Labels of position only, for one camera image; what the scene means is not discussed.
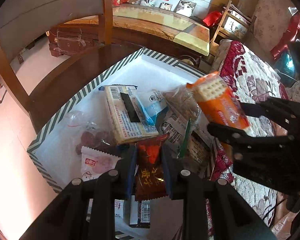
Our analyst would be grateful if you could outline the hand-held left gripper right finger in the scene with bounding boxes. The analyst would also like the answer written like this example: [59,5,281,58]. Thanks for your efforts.
[161,146,275,240]

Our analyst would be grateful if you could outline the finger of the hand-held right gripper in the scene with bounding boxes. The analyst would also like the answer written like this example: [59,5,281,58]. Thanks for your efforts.
[239,97,300,130]
[207,122,294,160]

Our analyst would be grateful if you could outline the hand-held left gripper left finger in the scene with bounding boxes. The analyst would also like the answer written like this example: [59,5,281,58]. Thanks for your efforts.
[20,146,138,240]

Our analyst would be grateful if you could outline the brown red candy packet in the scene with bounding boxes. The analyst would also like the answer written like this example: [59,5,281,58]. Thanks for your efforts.
[134,133,170,202]

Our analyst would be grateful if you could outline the orange cracker package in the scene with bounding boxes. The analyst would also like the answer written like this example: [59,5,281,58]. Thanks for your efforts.
[186,71,251,162]

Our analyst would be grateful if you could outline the pale yellow cracker package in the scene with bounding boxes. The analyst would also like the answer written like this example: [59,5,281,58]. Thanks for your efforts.
[104,85,159,145]

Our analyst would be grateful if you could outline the green white striped box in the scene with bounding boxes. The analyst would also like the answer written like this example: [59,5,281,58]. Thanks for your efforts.
[27,47,215,240]

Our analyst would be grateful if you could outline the clear bag of brown snacks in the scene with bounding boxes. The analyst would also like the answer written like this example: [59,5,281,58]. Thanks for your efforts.
[162,84,200,120]

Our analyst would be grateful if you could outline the floral fleece blanket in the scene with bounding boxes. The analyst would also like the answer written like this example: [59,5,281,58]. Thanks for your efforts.
[207,40,290,240]

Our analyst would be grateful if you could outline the pink white snack packet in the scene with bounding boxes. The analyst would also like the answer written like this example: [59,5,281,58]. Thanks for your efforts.
[80,145,122,182]

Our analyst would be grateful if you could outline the green snack packet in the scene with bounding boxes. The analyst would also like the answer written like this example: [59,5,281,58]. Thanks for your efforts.
[177,119,212,167]

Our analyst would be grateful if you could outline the black white snack packet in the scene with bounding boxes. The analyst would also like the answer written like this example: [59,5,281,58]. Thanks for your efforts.
[129,196,152,228]

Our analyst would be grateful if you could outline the white black-print packet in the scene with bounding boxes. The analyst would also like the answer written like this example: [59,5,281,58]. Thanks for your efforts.
[162,114,190,150]

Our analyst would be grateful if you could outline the teal bag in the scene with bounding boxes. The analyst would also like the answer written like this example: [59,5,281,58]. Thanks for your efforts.
[275,52,294,80]

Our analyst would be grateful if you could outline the blue white snack packet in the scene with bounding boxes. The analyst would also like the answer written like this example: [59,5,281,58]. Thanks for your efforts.
[136,91,169,125]

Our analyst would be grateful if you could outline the shiny red bag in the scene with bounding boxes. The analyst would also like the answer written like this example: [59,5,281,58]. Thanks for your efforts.
[270,12,300,59]

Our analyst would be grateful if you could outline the floral fabric cover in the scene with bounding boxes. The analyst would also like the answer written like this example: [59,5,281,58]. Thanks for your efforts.
[250,0,295,55]

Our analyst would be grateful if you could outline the wooden shelf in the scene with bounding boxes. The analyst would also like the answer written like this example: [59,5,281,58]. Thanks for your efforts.
[210,0,257,43]

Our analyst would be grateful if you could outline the red cloth bundle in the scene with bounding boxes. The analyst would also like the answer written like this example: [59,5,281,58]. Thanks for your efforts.
[202,10,223,27]

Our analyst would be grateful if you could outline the wooden chair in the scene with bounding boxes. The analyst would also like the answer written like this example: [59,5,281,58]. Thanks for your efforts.
[0,0,210,135]

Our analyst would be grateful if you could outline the large framed wedding photo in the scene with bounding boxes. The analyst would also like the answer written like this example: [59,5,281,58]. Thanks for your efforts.
[175,0,197,17]

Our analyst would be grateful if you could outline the glass-topped wooden cabinet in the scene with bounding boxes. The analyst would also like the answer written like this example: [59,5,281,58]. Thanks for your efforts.
[47,4,210,58]

